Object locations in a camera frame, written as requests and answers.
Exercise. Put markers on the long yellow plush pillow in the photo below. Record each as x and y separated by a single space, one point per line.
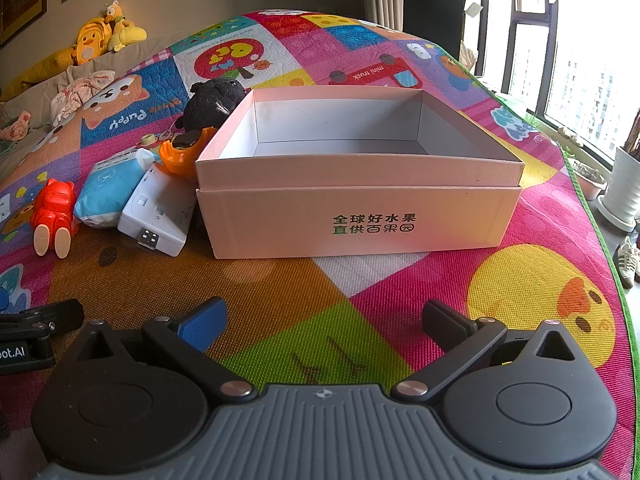
40 72

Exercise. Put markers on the pink patterned clothes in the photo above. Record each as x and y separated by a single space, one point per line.
80 92

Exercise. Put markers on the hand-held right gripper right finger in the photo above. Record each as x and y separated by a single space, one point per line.
437 321

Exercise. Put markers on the small succulent pot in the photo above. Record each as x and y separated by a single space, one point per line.
590 180

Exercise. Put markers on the black framed window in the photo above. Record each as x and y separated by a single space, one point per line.
530 35

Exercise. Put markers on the small pink cloth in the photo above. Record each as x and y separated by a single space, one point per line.
15 127

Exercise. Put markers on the beige sofa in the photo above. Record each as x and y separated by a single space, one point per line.
137 52

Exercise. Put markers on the orange plastic toy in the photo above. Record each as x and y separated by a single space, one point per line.
175 157

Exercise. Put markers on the white power strip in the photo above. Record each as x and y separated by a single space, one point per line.
150 210

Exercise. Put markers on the white sneaker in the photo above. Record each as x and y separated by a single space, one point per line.
627 262

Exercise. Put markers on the colourful printed play mat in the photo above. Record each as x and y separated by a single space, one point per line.
400 285

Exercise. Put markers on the pink cardboard box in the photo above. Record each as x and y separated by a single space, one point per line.
350 200

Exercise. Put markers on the small tape roll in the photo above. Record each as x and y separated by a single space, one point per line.
147 139

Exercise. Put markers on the blue tissue packet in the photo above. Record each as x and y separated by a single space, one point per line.
110 185

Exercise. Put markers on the black plush toy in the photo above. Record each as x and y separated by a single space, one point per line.
210 105

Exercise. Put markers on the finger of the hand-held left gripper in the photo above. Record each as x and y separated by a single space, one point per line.
45 317

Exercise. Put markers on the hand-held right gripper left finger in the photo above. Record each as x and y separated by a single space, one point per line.
202 327

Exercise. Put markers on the white plant pot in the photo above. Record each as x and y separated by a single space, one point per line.
622 185

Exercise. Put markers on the yellow plush toy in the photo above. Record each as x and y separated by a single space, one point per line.
125 30

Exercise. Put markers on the red bear toy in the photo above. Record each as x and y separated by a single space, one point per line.
50 210

